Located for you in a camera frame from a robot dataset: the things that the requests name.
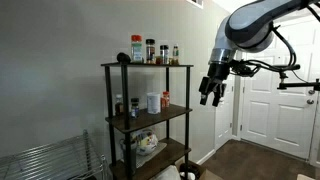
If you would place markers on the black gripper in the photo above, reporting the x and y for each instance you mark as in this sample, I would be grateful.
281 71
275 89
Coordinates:
216 76

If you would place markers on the clear container with black lid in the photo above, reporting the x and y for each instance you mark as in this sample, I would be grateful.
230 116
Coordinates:
134 108

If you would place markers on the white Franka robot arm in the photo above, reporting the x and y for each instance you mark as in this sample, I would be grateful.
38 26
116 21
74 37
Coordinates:
246 23

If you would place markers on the white cylindrical container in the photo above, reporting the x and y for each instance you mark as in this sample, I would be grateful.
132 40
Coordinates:
153 103

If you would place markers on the black-lid herb spice jar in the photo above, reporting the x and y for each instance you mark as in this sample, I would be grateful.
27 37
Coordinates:
164 53

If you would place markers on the black-lid dark seasoning jar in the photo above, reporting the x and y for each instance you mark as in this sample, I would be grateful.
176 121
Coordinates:
150 50

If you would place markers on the red-lid spice jar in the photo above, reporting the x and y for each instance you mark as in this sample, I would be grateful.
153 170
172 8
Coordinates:
136 50

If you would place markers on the narrow white panelled door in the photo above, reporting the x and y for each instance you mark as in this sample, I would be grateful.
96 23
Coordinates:
223 116

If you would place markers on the small red box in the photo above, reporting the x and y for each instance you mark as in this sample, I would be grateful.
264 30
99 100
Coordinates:
165 99

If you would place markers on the white-cap green-label bottle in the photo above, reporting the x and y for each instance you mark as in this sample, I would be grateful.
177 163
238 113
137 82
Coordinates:
175 53

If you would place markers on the wide white panelled door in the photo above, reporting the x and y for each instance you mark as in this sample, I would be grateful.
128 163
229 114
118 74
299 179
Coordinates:
276 113

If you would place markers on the black round bowl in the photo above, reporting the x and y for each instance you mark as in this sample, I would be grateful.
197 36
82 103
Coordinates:
189 170

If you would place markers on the white mesh mat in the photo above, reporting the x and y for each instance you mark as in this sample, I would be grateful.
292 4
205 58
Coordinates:
156 152

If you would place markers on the bowl with items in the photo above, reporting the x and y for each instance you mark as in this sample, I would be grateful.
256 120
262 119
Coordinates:
146 141

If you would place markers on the white bag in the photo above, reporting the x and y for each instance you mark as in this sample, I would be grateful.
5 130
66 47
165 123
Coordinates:
166 173

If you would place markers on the dark grey water bottle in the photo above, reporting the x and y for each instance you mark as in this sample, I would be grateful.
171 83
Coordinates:
133 156

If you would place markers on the black round object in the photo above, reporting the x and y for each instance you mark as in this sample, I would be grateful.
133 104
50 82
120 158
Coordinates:
123 57

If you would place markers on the silver door knob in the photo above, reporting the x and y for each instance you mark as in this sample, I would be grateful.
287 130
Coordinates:
310 101

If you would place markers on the silver deadbolt lock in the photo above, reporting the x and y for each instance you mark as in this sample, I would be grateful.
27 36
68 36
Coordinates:
312 91

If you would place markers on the tan flat object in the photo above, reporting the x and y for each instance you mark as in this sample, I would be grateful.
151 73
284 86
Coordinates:
305 177

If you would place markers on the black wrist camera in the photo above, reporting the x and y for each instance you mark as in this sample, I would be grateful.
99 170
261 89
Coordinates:
241 68

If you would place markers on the dark wood black-post shelf unit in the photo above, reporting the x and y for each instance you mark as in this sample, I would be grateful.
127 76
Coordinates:
146 118

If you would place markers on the black stereo camera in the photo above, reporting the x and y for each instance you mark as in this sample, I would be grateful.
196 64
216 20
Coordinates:
290 67

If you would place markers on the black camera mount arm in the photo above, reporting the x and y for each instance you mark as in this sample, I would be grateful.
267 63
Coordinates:
296 85

